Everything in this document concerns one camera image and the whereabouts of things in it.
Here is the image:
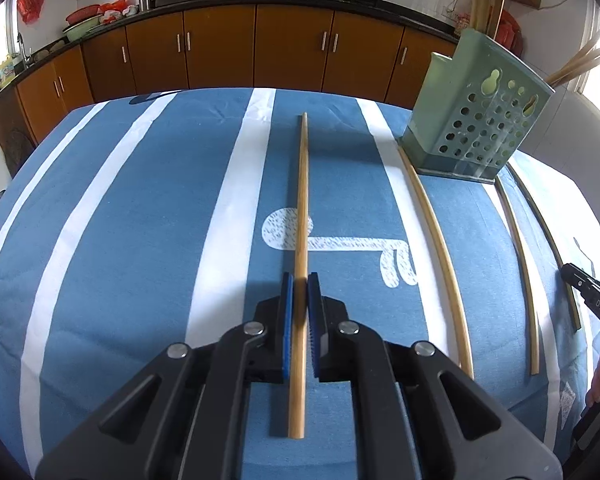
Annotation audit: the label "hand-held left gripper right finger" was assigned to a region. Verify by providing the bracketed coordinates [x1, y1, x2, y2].
[306, 271, 564, 480]

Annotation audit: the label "red basin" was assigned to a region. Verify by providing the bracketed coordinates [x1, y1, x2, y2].
[65, 5, 101, 23]

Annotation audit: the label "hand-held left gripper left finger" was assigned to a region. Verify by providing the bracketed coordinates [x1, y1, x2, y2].
[34, 272, 294, 480]

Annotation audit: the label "red white packets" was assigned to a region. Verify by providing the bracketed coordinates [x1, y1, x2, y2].
[99, 0, 140, 20]

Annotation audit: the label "green perforated utensil holder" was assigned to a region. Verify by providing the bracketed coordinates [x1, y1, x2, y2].
[397, 27, 557, 184]

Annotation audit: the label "blue white striped tablecloth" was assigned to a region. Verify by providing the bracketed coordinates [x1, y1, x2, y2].
[0, 87, 600, 480]

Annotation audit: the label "black kitchen countertop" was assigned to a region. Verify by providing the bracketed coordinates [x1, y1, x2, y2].
[0, 0, 461, 106]

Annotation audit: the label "hanging red plastic bag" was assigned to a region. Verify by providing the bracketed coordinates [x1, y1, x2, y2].
[17, 0, 47, 25]

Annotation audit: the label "green basin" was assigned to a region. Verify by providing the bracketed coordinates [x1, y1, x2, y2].
[61, 17, 103, 41]

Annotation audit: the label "wooden lower cabinets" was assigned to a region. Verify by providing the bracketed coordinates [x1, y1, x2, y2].
[0, 4, 460, 161]

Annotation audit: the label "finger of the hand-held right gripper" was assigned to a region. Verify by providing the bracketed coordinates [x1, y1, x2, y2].
[560, 261, 600, 333]

